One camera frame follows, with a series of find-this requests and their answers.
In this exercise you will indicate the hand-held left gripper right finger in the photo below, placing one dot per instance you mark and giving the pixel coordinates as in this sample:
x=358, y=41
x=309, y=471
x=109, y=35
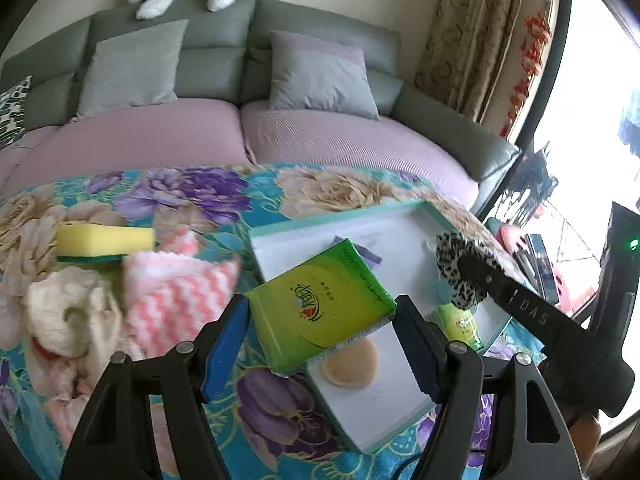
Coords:
x=425, y=360

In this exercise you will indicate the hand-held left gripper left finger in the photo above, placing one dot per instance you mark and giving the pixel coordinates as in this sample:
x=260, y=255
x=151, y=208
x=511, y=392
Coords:
x=227, y=355

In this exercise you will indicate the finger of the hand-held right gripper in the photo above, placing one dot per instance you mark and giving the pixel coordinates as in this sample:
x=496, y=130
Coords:
x=525, y=300

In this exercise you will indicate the green tissue pack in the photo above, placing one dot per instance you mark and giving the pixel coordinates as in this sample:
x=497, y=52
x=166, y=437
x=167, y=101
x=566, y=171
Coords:
x=460, y=327
x=320, y=305

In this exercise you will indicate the beige round soft ball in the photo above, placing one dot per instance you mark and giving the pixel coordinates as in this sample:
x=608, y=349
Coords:
x=350, y=364

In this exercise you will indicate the pink and white striped cloth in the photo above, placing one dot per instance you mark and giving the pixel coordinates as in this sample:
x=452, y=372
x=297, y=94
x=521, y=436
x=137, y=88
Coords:
x=175, y=295

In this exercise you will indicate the leopard print scrunchie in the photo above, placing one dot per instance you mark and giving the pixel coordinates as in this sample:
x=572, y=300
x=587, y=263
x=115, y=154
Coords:
x=452, y=260

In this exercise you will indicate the teal and white shallow box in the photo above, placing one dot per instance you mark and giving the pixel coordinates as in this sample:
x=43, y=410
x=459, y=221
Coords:
x=395, y=232

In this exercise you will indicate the yellow and green sponge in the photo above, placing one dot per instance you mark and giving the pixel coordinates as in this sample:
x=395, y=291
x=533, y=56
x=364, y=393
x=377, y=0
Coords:
x=105, y=241

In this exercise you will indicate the person's right hand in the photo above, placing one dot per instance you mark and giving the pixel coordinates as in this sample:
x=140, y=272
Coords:
x=584, y=432

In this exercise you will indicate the cream fluffy cloth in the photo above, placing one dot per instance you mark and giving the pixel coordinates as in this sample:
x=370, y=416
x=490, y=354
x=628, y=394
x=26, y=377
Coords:
x=65, y=310

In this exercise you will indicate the blue floral blanket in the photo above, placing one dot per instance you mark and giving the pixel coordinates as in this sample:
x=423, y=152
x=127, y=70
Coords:
x=150, y=200

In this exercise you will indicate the red paper window decoration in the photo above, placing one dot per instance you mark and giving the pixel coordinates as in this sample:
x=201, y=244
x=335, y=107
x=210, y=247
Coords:
x=530, y=60

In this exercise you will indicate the beige patterned curtain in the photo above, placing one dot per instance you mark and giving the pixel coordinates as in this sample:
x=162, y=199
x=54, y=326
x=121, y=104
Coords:
x=470, y=35

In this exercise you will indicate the grey pillow with lilac edge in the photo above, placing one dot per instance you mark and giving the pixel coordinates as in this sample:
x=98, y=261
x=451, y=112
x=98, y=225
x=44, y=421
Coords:
x=325, y=77

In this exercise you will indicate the grey throw pillow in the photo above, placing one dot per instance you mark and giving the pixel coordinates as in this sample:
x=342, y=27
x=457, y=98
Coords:
x=130, y=65

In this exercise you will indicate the grey upholstered sofa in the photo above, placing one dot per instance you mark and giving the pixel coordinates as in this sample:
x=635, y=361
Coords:
x=220, y=45

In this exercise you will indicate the black and white patterned pillow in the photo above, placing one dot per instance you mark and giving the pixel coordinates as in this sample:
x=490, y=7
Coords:
x=12, y=110

